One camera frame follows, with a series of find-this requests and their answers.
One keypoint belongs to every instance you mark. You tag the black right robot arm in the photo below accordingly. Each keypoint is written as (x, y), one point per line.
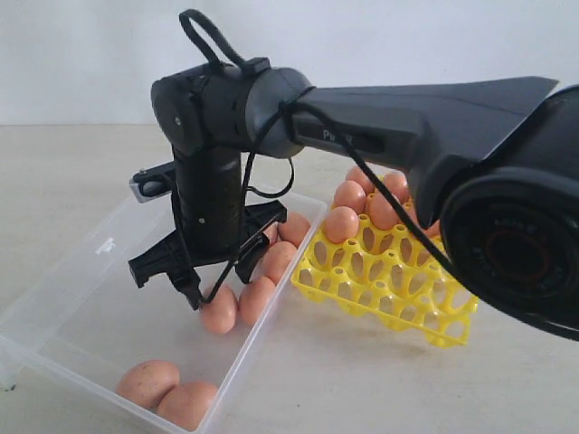
(495, 163)

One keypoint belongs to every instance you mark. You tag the clear plastic storage box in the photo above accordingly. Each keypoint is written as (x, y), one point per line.
(86, 323)

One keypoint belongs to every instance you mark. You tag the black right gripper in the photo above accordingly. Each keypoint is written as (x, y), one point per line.
(212, 225)

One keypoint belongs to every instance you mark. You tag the yellow plastic egg tray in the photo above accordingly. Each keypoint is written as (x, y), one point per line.
(389, 275)

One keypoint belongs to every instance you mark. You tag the brown egg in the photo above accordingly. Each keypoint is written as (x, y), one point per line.
(254, 298)
(294, 229)
(396, 183)
(350, 194)
(356, 175)
(432, 231)
(381, 213)
(277, 259)
(271, 232)
(146, 384)
(219, 316)
(341, 224)

